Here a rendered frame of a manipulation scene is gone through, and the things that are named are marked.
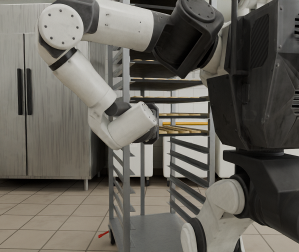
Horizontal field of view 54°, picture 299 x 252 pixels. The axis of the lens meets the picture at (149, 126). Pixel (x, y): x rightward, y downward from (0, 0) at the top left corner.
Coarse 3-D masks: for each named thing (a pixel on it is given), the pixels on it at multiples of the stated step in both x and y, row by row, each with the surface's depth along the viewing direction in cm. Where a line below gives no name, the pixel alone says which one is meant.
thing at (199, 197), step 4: (172, 176) 207; (172, 180) 204; (176, 180) 199; (180, 180) 192; (176, 184) 193; (180, 184) 192; (184, 184) 185; (184, 188) 183; (188, 188) 179; (192, 188) 173; (188, 192) 174; (192, 192) 173; (196, 192) 167; (192, 196) 166; (196, 196) 166; (200, 196) 162; (204, 196) 157; (200, 200) 158; (204, 200) 157
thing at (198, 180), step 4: (172, 164) 207; (172, 168) 201; (176, 168) 199; (180, 168) 192; (180, 172) 188; (184, 172) 185; (188, 172) 178; (188, 176) 176; (192, 176) 172; (196, 176) 167; (192, 180) 166; (196, 180) 166; (200, 180) 161; (204, 180) 156; (200, 184) 157; (204, 184) 156; (208, 184) 152
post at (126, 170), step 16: (128, 0) 136; (128, 64) 138; (128, 80) 138; (128, 96) 139; (128, 144) 140; (128, 160) 140; (128, 176) 141; (128, 192) 141; (128, 208) 141; (128, 224) 142; (128, 240) 142
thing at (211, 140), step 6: (210, 0) 147; (216, 0) 147; (210, 108) 150; (210, 114) 150; (210, 120) 150; (210, 126) 150; (210, 132) 150; (210, 138) 150; (210, 144) 151; (210, 150) 151; (210, 156) 151; (210, 162) 151; (210, 168) 151; (210, 174) 151; (210, 180) 152
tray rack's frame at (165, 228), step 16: (112, 80) 197; (112, 160) 200; (112, 176) 200; (112, 192) 201; (112, 208) 201; (112, 224) 192; (144, 224) 192; (160, 224) 192; (176, 224) 192; (144, 240) 168; (160, 240) 168; (176, 240) 168
